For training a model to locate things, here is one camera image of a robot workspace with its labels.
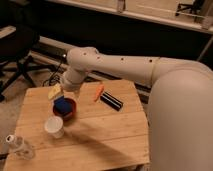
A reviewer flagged clear plastic bottle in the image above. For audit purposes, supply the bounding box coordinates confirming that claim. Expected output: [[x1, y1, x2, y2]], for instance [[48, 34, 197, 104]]
[[5, 135, 35, 160]]

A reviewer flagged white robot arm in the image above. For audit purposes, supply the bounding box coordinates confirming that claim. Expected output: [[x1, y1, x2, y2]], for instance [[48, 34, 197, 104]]
[[60, 47, 213, 171]]

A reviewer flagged orange carrot toy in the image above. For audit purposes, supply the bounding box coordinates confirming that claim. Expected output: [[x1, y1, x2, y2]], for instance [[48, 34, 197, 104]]
[[94, 85, 104, 102]]

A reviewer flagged wooden pallet table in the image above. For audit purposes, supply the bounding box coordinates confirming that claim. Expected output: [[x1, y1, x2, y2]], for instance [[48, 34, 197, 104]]
[[3, 80, 149, 171]]

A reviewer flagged blue block in bowl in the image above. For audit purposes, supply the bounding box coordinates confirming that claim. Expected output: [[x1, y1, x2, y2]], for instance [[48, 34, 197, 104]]
[[54, 96, 72, 114]]

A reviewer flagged yellow sponge block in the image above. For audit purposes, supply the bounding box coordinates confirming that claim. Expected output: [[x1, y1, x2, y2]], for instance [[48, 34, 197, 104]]
[[48, 84, 63, 100]]

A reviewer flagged white paper cup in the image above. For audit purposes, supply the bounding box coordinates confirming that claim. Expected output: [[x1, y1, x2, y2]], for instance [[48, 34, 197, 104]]
[[44, 116, 64, 138]]

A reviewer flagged black office chair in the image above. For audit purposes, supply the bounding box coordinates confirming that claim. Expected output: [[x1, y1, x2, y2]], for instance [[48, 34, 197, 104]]
[[0, 25, 40, 102]]

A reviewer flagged black cable on floor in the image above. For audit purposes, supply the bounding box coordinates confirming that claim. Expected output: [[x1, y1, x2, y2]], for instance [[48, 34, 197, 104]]
[[41, 53, 68, 88]]

